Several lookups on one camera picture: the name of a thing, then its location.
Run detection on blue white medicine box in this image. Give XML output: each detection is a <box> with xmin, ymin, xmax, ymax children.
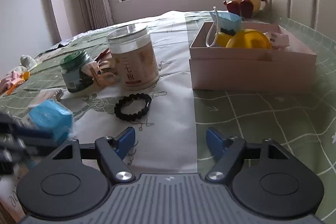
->
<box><xmin>21</xmin><ymin>100</ymin><xmax>74</xmax><ymax>144</ymax></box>

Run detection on cotton swab pack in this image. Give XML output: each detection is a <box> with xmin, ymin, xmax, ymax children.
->
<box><xmin>28</xmin><ymin>88</ymin><xmax>64</xmax><ymax>109</ymax></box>

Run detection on blue face mask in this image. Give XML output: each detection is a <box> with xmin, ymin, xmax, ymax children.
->
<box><xmin>205</xmin><ymin>6</ymin><xmax>243</xmax><ymax>48</ymax></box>

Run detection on orange small clip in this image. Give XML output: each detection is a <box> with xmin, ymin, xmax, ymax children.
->
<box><xmin>7</xmin><ymin>71</ymin><xmax>30</xmax><ymax>96</ymax></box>

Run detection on green lid glass jar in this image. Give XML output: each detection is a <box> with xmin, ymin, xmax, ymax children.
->
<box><xmin>60</xmin><ymin>50</ymin><xmax>93</xmax><ymax>93</ymax></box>

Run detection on white small figurine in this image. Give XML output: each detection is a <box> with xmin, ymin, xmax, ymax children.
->
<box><xmin>20</xmin><ymin>55</ymin><xmax>37</xmax><ymax>71</ymax></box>

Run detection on clear jar with powder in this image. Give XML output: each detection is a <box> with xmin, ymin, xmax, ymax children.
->
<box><xmin>106</xmin><ymin>23</ymin><xmax>159</xmax><ymax>90</ymax></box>

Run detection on pink cardboard box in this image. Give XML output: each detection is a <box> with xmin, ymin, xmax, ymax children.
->
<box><xmin>189</xmin><ymin>22</ymin><xmax>317</xmax><ymax>93</ymax></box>

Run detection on white cloth in box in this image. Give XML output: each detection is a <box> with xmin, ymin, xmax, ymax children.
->
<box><xmin>265</xmin><ymin>31</ymin><xmax>289</xmax><ymax>50</ymax></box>

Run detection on cream round plush doll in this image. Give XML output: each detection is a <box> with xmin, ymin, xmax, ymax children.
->
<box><xmin>223</xmin><ymin>0</ymin><xmax>268</xmax><ymax>18</ymax></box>

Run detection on black bead bracelet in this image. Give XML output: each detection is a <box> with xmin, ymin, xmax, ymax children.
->
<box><xmin>113</xmin><ymin>93</ymin><xmax>153</xmax><ymax>121</ymax></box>

